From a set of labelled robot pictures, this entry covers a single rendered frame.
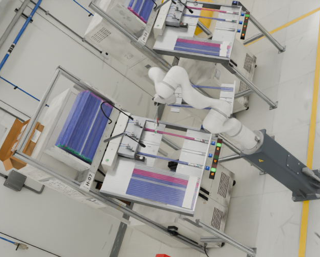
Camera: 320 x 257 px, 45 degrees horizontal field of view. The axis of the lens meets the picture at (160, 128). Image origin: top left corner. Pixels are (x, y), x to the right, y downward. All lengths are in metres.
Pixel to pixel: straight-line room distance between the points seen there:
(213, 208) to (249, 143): 0.95
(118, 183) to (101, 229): 1.75
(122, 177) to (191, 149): 0.57
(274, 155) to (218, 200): 0.89
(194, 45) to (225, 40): 0.29
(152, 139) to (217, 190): 0.81
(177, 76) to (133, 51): 1.45
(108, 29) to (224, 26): 1.10
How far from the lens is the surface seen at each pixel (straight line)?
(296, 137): 3.57
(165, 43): 3.72
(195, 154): 3.02
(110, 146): 3.02
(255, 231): 3.39
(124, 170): 3.00
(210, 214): 3.41
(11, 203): 4.24
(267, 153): 2.75
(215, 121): 2.50
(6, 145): 3.19
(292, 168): 2.96
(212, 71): 3.85
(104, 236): 4.68
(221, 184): 3.56
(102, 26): 3.67
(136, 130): 3.08
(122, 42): 3.74
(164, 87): 2.37
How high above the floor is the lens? 2.48
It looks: 28 degrees down
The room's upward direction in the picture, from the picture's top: 56 degrees counter-clockwise
